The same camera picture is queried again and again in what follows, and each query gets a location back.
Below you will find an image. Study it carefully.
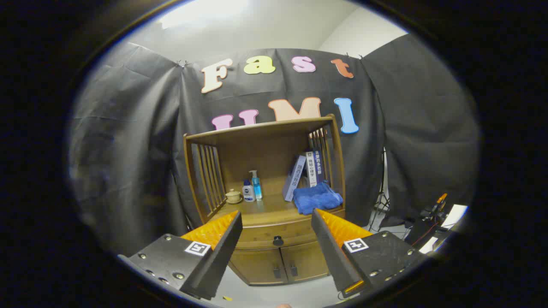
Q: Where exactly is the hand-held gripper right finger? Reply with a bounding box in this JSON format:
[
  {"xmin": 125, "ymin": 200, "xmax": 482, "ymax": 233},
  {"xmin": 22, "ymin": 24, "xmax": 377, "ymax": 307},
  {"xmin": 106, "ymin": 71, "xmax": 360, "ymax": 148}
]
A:
[{"xmin": 311, "ymin": 208, "xmax": 429, "ymax": 300}]

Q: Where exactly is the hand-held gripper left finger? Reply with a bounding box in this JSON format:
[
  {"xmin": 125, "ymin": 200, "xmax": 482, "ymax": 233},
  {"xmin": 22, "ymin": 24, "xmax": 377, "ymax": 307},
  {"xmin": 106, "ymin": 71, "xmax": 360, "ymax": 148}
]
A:
[{"xmin": 118, "ymin": 210, "xmax": 243, "ymax": 301}]

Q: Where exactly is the wooden drawer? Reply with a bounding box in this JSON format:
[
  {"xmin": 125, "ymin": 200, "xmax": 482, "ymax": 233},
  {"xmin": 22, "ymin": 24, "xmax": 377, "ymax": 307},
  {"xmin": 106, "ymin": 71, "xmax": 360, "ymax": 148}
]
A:
[{"xmin": 235, "ymin": 209, "xmax": 346, "ymax": 251}]

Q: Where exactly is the wooden cabinet door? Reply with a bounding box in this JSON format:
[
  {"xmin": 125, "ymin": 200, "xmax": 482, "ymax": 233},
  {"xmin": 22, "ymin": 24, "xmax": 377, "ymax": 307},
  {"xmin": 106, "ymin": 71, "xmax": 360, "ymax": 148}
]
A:
[
  {"xmin": 280, "ymin": 242, "xmax": 330, "ymax": 283},
  {"xmin": 229, "ymin": 248, "xmax": 288, "ymax": 285}
]

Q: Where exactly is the wooden countertop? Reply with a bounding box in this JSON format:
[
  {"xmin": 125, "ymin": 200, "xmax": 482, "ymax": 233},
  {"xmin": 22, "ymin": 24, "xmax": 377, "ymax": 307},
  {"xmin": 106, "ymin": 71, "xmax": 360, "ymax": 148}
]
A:
[{"xmin": 210, "ymin": 195, "xmax": 345, "ymax": 227}]

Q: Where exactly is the wooden cabinet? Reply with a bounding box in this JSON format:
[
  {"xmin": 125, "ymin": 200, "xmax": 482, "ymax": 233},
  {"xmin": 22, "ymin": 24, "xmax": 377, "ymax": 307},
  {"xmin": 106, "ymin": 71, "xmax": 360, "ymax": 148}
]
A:
[{"xmin": 183, "ymin": 114, "xmax": 346, "ymax": 286}]

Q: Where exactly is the blue folded towel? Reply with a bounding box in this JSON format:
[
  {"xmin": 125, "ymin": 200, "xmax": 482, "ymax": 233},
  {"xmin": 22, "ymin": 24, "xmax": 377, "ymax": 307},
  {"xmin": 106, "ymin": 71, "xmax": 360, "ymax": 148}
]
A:
[{"xmin": 293, "ymin": 181, "xmax": 344, "ymax": 215}]

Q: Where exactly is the black tripod stand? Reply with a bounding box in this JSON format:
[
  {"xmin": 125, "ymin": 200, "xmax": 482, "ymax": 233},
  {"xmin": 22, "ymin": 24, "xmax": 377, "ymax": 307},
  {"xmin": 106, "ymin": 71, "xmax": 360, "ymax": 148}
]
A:
[{"xmin": 368, "ymin": 148, "xmax": 391, "ymax": 231}]

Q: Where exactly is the clear blue pump bottle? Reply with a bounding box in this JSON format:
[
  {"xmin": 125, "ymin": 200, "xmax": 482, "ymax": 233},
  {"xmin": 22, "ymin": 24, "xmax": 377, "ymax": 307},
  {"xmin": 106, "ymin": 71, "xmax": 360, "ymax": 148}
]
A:
[{"xmin": 249, "ymin": 170, "xmax": 263, "ymax": 201}]

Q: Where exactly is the grey leaning book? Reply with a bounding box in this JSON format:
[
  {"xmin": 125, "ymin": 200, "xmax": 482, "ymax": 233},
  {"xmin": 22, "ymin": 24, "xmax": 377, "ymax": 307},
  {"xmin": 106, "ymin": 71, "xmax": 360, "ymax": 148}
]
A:
[{"xmin": 283, "ymin": 155, "xmax": 307, "ymax": 202}]

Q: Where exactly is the white spine book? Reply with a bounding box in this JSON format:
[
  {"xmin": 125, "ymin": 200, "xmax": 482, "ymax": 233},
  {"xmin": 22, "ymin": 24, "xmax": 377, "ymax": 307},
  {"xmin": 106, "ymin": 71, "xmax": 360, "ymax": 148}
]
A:
[{"xmin": 305, "ymin": 151, "xmax": 318, "ymax": 188}]

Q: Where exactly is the dark blue book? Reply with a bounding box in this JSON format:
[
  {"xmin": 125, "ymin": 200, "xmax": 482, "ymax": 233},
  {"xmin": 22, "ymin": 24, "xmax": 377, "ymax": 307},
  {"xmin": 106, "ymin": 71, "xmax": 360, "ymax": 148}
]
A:
[{"xmin": 313, "ymin": 149, "xmax": 327, "ymax": 184}]

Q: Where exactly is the black and orange device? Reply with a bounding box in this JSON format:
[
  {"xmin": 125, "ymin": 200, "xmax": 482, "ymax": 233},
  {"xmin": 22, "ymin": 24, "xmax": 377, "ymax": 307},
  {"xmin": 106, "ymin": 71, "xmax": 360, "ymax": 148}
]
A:
[{"xmin": 402, "ymin": 192, "xmax": 450, "ymax": 246}]

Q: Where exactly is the white board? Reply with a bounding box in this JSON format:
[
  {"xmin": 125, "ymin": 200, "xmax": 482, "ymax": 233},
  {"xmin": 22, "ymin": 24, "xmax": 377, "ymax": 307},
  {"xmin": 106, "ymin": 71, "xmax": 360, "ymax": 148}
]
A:
[{"xmin": 441, "ymin": 204, "xmax": 468, "ymax": 229}]

